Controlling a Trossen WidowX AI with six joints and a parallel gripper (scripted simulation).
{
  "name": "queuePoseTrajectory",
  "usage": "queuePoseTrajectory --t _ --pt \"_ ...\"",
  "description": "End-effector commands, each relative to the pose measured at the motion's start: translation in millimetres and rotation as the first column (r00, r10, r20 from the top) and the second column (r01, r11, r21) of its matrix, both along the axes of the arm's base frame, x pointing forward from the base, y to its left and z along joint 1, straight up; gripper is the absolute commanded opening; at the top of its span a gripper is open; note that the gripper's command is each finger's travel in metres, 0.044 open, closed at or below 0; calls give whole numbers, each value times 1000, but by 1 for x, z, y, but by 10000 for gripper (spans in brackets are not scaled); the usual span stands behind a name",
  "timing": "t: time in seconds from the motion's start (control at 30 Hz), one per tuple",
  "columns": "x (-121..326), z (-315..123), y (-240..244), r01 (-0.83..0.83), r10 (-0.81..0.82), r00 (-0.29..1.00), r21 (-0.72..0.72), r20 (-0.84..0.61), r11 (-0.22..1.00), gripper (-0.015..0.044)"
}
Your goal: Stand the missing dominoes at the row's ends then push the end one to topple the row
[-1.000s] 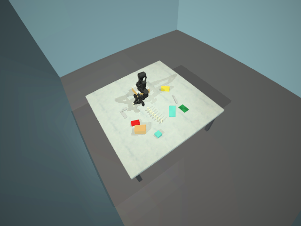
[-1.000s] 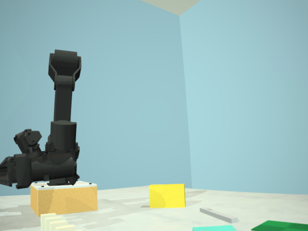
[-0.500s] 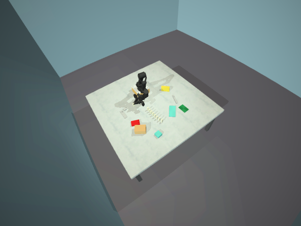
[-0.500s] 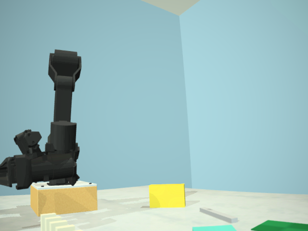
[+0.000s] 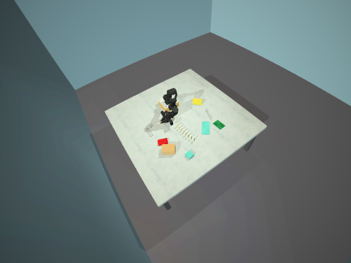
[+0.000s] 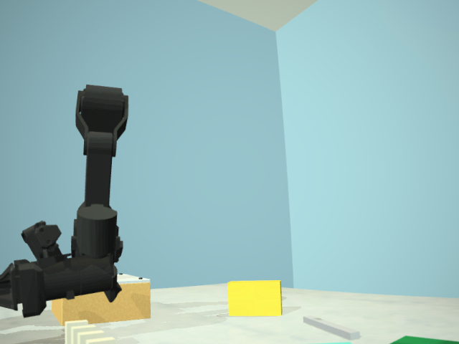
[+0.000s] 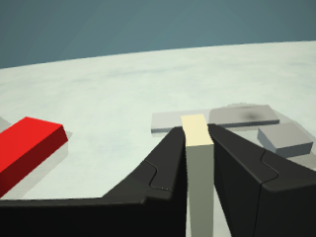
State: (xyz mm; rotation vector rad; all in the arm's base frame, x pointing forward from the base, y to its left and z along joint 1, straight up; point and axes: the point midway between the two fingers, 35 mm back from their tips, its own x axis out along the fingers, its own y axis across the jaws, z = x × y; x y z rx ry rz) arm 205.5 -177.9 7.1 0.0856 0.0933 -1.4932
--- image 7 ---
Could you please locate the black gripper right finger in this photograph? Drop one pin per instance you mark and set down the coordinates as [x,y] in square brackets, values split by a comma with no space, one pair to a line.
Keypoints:
[261,194]

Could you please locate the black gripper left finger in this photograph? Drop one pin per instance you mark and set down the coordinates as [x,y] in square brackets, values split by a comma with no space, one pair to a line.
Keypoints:
[150,202]

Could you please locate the cream rectangular block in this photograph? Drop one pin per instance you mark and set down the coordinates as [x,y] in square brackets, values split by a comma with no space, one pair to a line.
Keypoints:
[200,175]

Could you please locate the red rectangular block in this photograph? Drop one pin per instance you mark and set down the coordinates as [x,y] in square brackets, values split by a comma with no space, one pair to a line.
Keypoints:
[24,146]

